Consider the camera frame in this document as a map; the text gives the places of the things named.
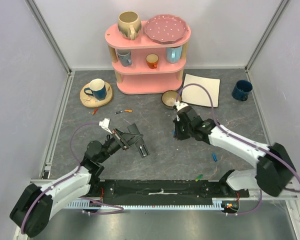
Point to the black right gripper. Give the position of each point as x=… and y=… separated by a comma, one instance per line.
x=179, y=131

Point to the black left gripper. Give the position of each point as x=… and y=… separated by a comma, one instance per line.
x=126, y=139

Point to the black remote control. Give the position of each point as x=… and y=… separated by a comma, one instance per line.
x=140, y=144

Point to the dark battery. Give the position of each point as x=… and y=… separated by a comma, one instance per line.
x=142, y=151

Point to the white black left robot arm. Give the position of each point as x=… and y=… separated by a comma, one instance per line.
x=38, y=204

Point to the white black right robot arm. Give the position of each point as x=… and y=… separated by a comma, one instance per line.
x=272, y=167

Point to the white square plate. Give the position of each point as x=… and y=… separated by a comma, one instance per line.
x=196, y=95

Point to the brown ceramic bowl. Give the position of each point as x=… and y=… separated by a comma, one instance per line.
x=169, y=98

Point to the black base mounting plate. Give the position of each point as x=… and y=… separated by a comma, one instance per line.
x=205, y=188

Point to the green yellow battery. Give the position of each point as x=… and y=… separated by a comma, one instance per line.
x=198, y=177

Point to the round beige patterned plate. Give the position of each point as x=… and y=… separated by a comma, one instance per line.
x=91, y=102

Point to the dark blue mug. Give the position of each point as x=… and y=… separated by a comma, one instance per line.
x=242, y=90

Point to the teal mug cream inside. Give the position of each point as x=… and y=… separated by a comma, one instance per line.
x=97, y=89

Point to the light blue mug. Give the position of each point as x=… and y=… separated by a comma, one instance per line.
x=173, y=54

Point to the small orange cup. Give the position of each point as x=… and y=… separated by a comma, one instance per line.
x=152, y=60

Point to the pink three-tier shelf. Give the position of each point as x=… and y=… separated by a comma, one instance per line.
x=149, y=72

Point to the grey blue mug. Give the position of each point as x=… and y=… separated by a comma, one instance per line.
x=124, y=56

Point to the pink polka dot plate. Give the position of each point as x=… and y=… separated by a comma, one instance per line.
x=166, y=28

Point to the beige ceramic mug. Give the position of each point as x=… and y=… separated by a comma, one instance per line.
x=129, y=24

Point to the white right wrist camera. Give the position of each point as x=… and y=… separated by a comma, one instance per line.
x=179, y=105

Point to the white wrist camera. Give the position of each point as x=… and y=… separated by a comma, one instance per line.
x=179, y=105
x=105, y=124

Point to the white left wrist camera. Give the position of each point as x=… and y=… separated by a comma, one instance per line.
x=105, y=124

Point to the white slotted cable duct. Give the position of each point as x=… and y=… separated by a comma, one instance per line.
x=84, y=204

